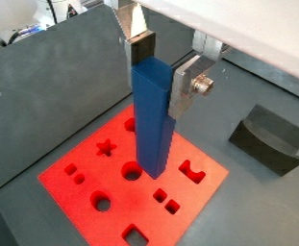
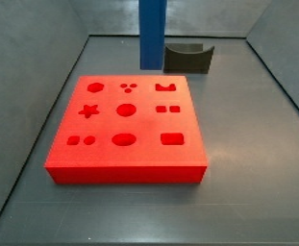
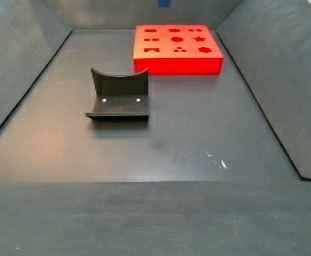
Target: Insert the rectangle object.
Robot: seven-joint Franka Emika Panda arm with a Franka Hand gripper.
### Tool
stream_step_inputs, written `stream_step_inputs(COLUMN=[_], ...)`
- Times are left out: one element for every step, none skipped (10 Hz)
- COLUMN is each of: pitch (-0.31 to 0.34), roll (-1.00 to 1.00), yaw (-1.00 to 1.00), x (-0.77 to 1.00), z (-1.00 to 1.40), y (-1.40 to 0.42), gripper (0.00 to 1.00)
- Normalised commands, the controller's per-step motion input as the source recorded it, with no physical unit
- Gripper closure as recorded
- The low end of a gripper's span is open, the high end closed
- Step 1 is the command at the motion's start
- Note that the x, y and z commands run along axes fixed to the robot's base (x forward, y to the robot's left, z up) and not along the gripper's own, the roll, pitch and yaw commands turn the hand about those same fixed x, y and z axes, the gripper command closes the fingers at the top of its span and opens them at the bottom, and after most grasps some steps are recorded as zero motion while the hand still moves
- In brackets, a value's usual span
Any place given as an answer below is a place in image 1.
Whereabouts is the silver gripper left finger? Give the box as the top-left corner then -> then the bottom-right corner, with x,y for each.
115,3 -> 155,85

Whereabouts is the blue rectangular block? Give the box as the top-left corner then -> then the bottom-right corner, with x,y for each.
131,57 -> 176,179

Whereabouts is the black curved block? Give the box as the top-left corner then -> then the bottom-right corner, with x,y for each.
228,105 -> 299,177

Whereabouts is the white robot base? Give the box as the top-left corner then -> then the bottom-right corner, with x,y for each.
0,0 -> 87,45

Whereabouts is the red shape sorter board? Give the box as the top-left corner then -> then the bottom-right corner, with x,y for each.
38,107 -> 228,246

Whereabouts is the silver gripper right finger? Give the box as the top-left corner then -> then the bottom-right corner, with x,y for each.
168,31 -> 223,119

